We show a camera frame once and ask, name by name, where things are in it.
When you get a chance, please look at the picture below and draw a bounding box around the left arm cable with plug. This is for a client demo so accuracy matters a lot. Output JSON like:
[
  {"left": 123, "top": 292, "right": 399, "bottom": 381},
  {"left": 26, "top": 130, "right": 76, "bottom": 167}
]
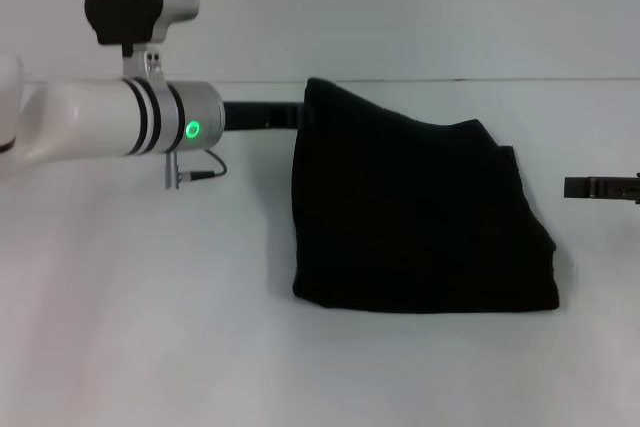
[{"left": 164, "top": 147, "right": 229, "bottom": 191}]

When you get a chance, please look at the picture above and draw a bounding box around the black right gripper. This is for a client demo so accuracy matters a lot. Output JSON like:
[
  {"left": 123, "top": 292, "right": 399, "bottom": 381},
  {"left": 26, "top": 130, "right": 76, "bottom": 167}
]
[{"left": 563, "top": 175, "right": 640, "bottom": 206}]

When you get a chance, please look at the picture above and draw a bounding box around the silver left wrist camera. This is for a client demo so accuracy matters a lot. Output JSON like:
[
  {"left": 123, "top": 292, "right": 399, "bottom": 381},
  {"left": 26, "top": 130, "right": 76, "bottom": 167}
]
[{"left": 83, "top": 0, "right": 201, "bottom": 84}]

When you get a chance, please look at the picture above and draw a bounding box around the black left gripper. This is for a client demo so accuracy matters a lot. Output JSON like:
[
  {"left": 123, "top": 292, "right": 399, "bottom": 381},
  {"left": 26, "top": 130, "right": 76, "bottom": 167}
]
[{"left": 221, "top": 99, "right": 305, "bottom": 132}]

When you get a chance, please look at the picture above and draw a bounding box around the black t-shirt with white print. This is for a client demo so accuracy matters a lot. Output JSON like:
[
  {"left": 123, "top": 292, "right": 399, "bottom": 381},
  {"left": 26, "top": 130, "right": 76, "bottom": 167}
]
[{"left": 290, "top": 76, "right": 560, "bottom": 315}]

